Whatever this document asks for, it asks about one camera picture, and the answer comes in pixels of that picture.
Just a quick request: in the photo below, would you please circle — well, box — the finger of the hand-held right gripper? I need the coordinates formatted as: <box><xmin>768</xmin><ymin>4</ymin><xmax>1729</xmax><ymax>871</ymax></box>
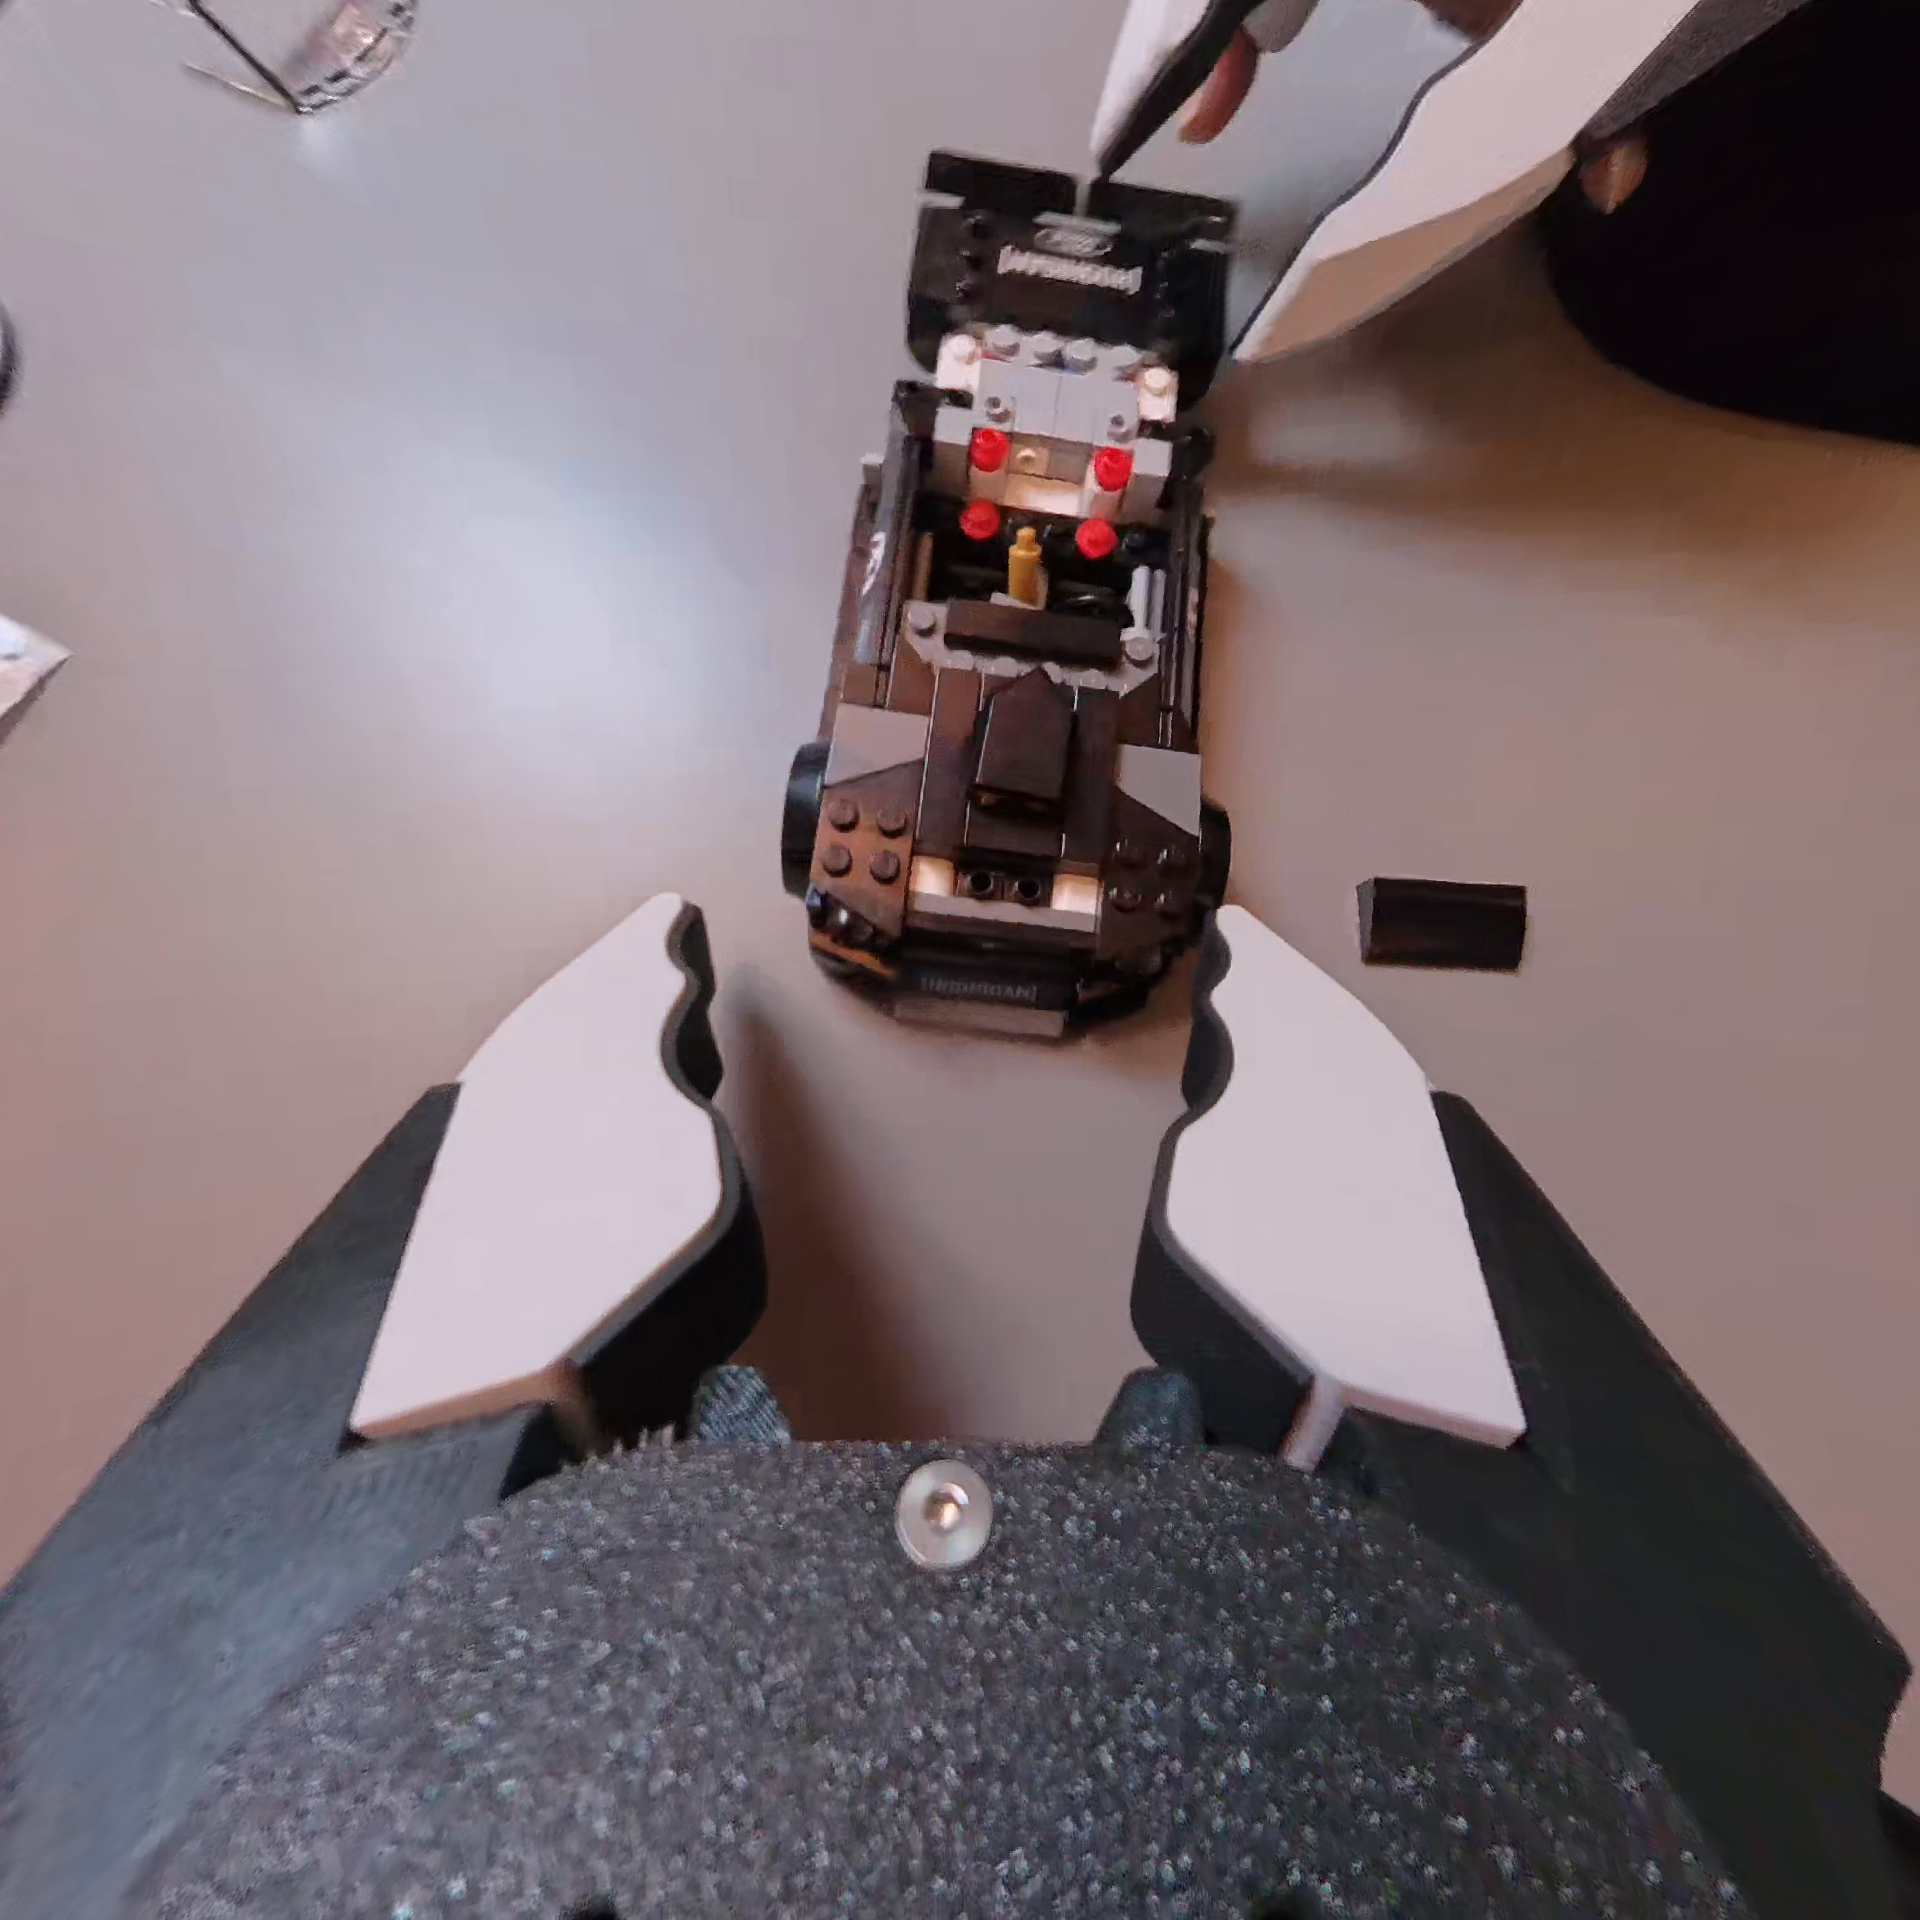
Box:
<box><xmin>1091</xmin><ymin>0</ymin><xmax>1316</xmax><ymax>168</ymax></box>
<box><xmin>1236</xmin><ymin>0</ymin><xmax>1718</xmax><ymax>366</ymax></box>

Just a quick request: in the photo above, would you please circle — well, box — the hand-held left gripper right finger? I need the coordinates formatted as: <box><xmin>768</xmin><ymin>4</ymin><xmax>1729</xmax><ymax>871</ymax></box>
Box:
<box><xmin>1129</xmin><ymin>901</ymin><xmax>1531</xmax><ymax>1471</ymax></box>

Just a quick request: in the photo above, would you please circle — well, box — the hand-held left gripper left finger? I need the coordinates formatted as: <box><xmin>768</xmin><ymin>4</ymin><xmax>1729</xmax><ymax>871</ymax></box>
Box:
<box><xmin>350</xmin><ymin>889</ymin><xmax>771</xmax><ymax>1449</ymax></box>

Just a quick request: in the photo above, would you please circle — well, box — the black lego piece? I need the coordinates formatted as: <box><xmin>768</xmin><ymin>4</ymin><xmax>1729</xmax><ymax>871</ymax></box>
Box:
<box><xmin>1361</xmin><ymin>878</ymin><xmax>1529</xmax><ymax>970</ymax></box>

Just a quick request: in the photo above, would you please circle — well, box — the black lego car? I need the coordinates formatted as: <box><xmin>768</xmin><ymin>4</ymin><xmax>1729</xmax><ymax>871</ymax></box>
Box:
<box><xmin>781</xmin><ymin>151</ymin><xmax>1242</xmax><ymax>1039</ymax></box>

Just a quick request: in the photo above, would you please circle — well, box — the clear lego windshield piece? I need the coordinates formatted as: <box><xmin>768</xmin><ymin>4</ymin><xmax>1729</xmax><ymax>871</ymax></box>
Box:
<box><xmin>158</xmin><ymin>0</ymin><xmax>422</xmax><ymax>117</ymax></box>

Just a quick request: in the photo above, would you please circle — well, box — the person's right hand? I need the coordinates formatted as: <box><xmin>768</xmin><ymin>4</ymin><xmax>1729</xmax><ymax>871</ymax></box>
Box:
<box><xmin>1177</xmin><ymin>31</ymin><xmax>1262</xmax><ymax>145</ymax></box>

